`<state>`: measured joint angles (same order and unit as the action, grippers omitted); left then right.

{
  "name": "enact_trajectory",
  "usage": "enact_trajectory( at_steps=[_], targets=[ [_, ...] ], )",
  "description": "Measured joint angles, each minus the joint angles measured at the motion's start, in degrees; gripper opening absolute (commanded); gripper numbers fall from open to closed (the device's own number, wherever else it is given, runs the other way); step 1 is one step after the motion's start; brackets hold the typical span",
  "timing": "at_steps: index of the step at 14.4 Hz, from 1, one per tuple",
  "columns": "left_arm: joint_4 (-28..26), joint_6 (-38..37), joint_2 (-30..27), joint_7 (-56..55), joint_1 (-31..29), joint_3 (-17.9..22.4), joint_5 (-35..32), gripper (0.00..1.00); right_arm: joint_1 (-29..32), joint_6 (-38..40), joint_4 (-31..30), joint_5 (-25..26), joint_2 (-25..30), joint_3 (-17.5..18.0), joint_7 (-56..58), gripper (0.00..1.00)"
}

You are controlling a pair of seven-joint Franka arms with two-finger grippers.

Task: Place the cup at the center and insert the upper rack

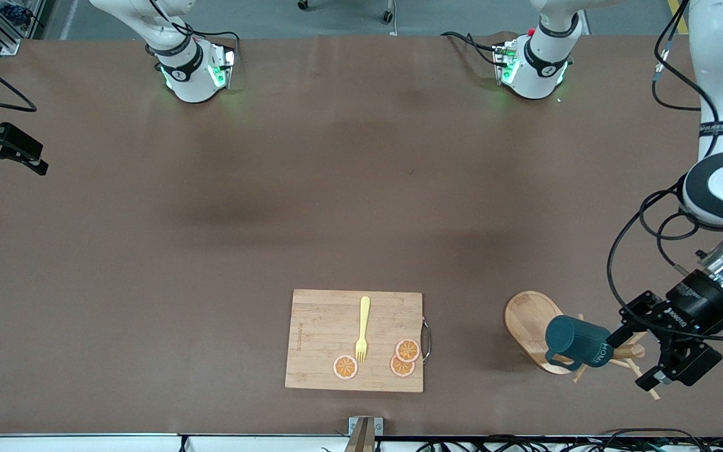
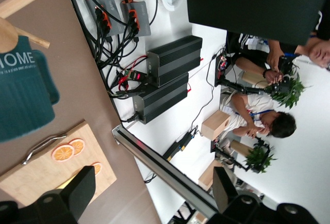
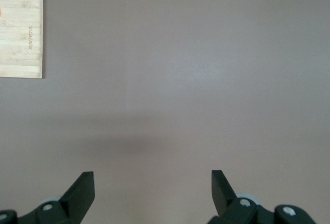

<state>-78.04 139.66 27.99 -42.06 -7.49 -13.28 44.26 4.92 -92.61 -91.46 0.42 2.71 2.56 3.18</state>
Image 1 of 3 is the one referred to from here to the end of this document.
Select aluminium camera mount post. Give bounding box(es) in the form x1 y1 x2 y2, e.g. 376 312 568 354
345 416 384 452

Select aluminium frame with bracket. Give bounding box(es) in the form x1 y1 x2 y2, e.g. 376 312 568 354
0 0 45 57

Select black right base cable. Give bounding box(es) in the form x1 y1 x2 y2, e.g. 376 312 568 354
192 31 242 51

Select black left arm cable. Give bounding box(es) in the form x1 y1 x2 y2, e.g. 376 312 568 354
606 0 723 343

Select black base cable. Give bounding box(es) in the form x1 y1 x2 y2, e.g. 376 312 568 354
442 31 506 67
192 31 242 51

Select yellow plastic fork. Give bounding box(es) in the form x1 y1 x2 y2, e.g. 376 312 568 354
355 296 372 363

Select black cable bundle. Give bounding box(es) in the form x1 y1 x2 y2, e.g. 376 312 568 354
415 429 723 452

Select black left base cable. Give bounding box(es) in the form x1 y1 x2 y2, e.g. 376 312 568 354
442 31 506 67

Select white table edge rail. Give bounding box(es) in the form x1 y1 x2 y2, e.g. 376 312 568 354
0 433 346 452

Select wooden mug tree rack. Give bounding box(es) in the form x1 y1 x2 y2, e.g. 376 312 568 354
503 290 661 401

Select teal mug yellow inside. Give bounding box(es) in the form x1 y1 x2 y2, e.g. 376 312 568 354
545 315 615 372

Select bamboo cutting board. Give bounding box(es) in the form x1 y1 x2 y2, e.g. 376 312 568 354
284 289 425 394

